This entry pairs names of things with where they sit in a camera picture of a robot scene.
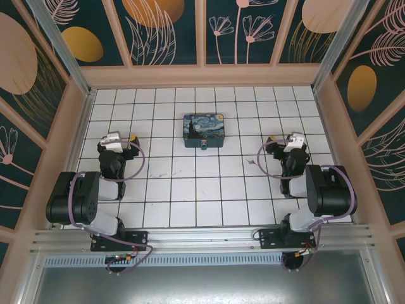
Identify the small metal key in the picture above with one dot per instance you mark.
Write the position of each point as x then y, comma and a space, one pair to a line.
252, 162

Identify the starry night tin box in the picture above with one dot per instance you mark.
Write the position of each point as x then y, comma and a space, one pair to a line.
204, 126

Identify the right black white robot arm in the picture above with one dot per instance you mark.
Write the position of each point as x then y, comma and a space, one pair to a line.
332, 190

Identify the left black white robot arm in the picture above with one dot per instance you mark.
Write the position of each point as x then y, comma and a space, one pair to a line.
79, 196

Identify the aluminium table side strip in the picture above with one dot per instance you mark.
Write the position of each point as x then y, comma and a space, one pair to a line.
83, 120

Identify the grey metal sheet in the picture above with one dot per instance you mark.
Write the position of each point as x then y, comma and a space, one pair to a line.
202, 285

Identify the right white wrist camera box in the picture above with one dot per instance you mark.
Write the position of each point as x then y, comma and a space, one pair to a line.
294, 140

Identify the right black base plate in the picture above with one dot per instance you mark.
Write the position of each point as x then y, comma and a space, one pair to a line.
269, 240

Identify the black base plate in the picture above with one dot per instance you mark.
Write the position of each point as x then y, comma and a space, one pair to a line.
269, 240
139, 240

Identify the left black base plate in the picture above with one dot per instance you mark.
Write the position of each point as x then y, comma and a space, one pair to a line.
139, 240

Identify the left aluminium frame post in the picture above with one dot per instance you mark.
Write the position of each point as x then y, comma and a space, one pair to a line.
66, 54

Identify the aluminium frame post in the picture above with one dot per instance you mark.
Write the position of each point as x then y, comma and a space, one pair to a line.
338, 47
66, 54

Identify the right aluminium frame post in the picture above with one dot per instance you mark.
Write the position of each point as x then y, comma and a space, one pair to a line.
338, 47

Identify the aluminium mounting rail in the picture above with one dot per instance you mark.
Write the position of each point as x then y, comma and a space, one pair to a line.
202, 239

